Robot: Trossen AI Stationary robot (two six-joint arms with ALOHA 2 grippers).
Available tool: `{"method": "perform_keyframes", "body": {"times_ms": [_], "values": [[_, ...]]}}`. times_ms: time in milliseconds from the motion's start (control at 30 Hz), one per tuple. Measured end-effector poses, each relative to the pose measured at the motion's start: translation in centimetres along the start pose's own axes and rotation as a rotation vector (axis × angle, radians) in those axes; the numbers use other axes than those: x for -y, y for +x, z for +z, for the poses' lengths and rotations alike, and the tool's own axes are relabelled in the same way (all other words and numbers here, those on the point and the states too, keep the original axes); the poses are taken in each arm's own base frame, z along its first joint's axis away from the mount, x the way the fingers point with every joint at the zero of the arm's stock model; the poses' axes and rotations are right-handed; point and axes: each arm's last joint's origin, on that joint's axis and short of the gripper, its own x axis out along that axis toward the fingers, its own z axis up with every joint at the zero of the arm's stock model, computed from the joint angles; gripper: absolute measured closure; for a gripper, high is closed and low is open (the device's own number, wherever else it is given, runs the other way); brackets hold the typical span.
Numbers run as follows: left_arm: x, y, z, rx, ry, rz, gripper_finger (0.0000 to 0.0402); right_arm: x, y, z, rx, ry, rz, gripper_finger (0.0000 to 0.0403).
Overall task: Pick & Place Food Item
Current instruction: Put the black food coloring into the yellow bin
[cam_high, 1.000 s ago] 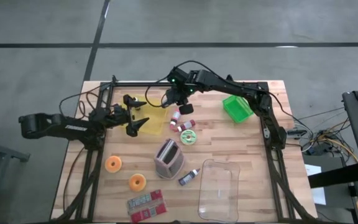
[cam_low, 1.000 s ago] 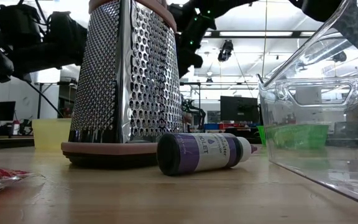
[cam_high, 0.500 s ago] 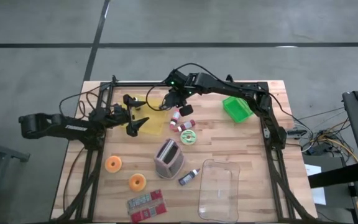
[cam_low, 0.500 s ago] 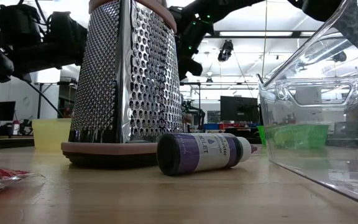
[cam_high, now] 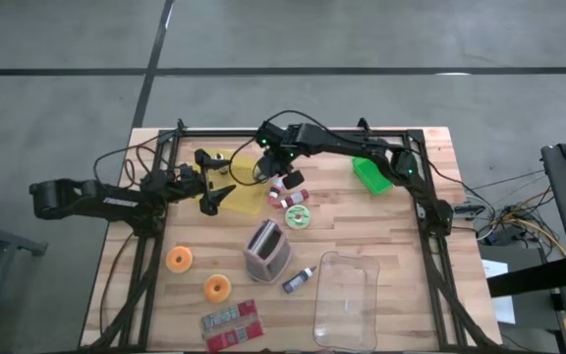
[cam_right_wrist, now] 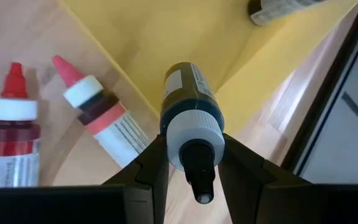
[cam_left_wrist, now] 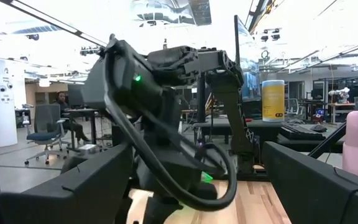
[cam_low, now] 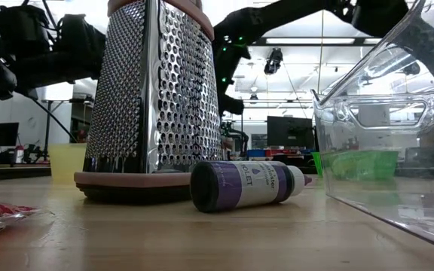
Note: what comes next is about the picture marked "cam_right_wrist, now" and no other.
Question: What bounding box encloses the black food colouring bottle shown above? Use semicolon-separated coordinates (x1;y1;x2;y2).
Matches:
247;0;326;27
159;61;226;205

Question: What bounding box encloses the yellow translucent plastic bin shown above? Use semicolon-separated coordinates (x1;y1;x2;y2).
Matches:
59;0;358;136

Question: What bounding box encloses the red-tipped food colouring bottle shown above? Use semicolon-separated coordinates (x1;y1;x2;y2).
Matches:
0;62;42;194

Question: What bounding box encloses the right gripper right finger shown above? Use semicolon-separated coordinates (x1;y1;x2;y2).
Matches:
218;133;358;224

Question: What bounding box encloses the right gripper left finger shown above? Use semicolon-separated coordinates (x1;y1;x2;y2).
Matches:
0;133;170;224

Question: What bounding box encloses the red marker tube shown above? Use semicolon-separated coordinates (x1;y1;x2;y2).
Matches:
52;55;151;169

